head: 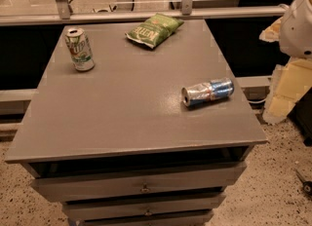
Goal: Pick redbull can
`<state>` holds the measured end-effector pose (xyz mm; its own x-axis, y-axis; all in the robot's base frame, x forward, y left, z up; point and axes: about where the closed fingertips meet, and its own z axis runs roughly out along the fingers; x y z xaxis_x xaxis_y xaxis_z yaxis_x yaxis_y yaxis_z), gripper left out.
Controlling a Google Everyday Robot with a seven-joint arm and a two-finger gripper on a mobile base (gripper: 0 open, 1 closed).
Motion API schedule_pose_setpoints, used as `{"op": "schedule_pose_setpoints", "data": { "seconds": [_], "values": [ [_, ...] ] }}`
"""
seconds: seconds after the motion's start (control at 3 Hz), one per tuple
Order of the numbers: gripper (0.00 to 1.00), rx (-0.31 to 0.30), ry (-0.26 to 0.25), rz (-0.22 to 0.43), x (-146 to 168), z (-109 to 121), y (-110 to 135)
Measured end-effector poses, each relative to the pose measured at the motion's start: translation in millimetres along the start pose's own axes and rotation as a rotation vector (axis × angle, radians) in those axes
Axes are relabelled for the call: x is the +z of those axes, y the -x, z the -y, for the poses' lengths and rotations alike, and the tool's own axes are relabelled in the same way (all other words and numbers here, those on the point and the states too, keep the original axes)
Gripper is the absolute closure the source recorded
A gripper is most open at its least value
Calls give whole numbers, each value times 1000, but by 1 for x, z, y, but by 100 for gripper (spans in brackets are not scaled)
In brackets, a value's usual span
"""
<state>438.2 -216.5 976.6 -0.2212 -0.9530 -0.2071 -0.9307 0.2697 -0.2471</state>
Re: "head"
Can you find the grey drawer cabinet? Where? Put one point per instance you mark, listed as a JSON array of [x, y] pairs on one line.
[[127, 114]]

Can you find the grey drawer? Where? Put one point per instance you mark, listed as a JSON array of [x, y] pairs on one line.
[[187, 218], [119, 184], [144, 206]]

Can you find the silver blue redbull can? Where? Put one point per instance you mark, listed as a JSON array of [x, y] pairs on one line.
[[208, 91]]

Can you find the green white 7up can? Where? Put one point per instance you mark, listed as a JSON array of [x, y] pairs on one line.
[[78, 44]]

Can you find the middle grey drawer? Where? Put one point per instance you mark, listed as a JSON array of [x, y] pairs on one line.
[[144, 206]]

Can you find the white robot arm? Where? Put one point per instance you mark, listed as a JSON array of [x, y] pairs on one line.
[[296, 30]]

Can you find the green chip bag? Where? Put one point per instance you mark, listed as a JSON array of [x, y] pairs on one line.
[[155, 30]]

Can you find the grey metal railing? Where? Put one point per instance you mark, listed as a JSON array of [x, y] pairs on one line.
[[130, 14]]

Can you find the top grey drawer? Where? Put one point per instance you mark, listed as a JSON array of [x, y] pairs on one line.
[[119, 184]]

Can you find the black caster wheel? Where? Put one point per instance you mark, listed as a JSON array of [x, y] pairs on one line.
[[306, 185]]

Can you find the bottom grey drawer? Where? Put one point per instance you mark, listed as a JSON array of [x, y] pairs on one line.
[[187, 218]]

